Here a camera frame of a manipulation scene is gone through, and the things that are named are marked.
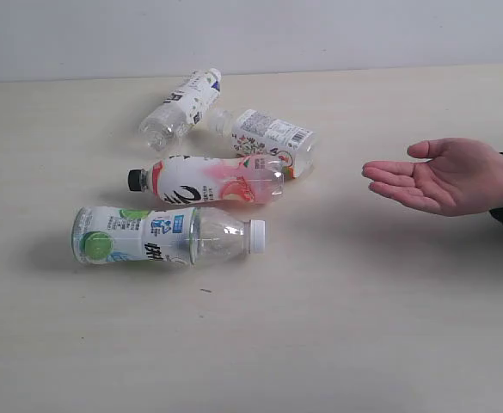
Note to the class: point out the green lime label bottle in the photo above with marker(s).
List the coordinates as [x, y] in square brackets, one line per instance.
[189, 236]

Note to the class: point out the pink label bottle black cap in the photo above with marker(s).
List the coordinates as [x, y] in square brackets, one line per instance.
[186, 180]

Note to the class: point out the person's open hand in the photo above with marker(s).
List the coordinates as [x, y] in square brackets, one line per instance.
[448, 177]

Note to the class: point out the clear bottle floral label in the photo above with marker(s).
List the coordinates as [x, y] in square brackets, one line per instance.
[252, 132]

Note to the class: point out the clear bottle white blue label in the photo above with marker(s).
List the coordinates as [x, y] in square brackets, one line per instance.
[182, 110]

